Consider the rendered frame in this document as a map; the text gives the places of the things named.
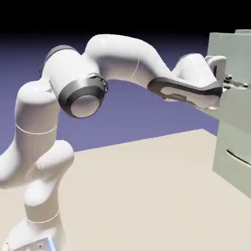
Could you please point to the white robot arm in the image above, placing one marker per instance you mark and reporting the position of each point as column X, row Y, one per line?
column 82, row 64

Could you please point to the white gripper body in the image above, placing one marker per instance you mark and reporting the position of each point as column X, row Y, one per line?
column 221, row 64

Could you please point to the pale green cabinet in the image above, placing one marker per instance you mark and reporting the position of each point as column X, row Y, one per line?
column 244, row 31

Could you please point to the pale green small drawer front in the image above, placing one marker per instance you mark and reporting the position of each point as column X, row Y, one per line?
column 235, row 51

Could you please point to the pale green large drawer front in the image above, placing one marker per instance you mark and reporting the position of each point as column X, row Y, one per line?
column 232, row 127

